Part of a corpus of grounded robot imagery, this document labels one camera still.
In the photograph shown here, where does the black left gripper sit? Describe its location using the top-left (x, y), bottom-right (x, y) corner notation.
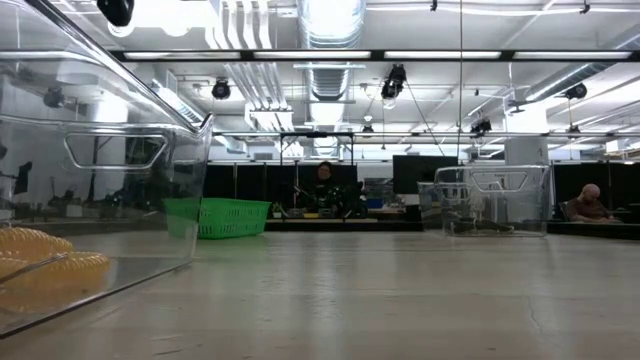
top-left (96, 0), bottom-right (136, 28)

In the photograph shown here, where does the black spring keychain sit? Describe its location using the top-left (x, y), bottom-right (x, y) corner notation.
top-left (474, 219), bottom-right (515, 235)
top-left (446, 213), bottom-right (481, 235)

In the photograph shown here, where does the small clear plastic bin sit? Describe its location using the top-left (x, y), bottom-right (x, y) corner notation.
top-left (417, 164), bottom-right (552, 238)

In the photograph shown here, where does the black ceiling spotlight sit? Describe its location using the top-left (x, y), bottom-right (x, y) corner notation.
top-left (469, 117), bottom-right (494, 137)
top-left (42, 86), bottom-right (66, 109)
top-left (379, 63), bottom-right (408, 101)
top-left (210, 78), bottom-right (233, 101)
top-left (563, 81), bottom-right (589, 101)

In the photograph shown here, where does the large clear plastic bin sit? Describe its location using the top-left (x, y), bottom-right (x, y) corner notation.
top-left (0, 0), bottom-right (215, 339)

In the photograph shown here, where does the green plastic basket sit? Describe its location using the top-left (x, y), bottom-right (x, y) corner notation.
top-left (162, 196), bottom-right (273, 241)

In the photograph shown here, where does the person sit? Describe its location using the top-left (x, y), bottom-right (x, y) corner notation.
top-left (563, 182), bottom-right (621, 224)
top-left (304, 160), bottom-right (351, 217)

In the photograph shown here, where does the black overhead beam with lights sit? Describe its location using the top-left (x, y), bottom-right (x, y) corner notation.
top-left (109, 48), bottom-right (640, 64)

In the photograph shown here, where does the black monitor screen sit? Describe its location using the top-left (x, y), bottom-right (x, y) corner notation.
top-left (392, 154), bottom-right (460, 196)

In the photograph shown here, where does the thin black hanging rod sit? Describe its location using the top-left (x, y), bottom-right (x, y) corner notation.
top-left (457, 0), bottom-right (464, 161)

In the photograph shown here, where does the white pillar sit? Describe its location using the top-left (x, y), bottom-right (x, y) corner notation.
top-left (503, 135), bottom-right (554, 222)

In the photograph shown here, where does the silver ceiling air duct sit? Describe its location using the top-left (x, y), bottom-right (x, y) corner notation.
top-left (295, 0), bottom-right (367, 104)

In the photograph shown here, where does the black background gantry frame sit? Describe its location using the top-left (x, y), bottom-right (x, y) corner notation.
top-left (278, 130), bottom-right (355, 166)

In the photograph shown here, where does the black aluminium table frame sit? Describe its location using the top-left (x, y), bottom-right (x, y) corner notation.
top-left (19, 219), bottom-right (640, 241)

